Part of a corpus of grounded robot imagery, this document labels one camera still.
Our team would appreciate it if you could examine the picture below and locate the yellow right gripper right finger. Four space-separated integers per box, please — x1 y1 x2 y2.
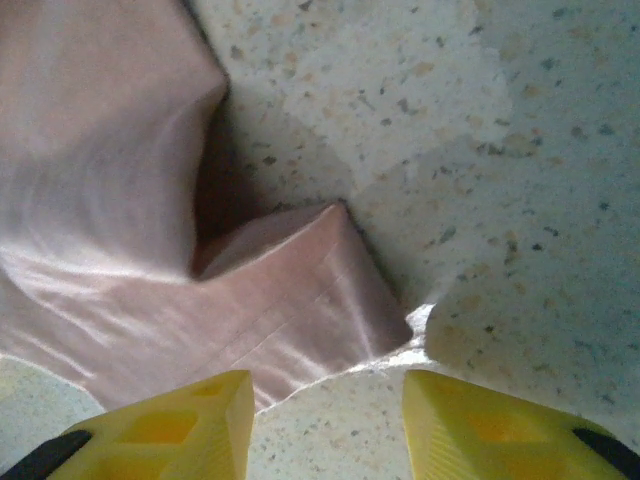
404 370 640 480

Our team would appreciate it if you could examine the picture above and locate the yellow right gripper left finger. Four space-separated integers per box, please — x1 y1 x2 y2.
0 369 256 480

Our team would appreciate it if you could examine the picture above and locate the pink t-shirt with white lettering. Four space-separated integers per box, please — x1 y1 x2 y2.
0 0 416 414

